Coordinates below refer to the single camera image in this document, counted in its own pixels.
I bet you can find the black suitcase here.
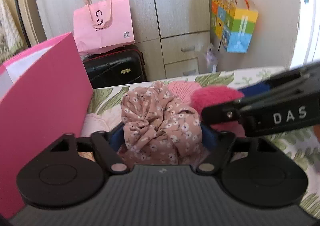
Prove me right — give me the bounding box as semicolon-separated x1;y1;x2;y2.
83;45;147;89

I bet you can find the cream knitted cardigan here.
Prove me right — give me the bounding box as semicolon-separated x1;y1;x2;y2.
0;0;25;64

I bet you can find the grey wooden wardrobe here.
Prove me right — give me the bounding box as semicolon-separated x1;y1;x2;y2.
36;0;209;81

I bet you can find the pink floral scrunchie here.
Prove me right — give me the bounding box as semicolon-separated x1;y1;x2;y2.
119;81;203;168

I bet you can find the pink fuzzy scrunchie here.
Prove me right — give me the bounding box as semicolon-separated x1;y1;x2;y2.
190;86;245;137

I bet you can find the floral table cloth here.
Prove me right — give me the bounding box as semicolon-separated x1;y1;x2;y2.
80;67;319;218

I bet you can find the colourful paper gift bag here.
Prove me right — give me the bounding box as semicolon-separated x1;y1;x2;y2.
211;0;259;53

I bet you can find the pink paper shopping bag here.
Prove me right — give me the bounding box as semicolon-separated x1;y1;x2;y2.
73;0;135;55

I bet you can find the pink cardboard box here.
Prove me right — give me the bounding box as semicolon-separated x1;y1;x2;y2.
1;33;93;218

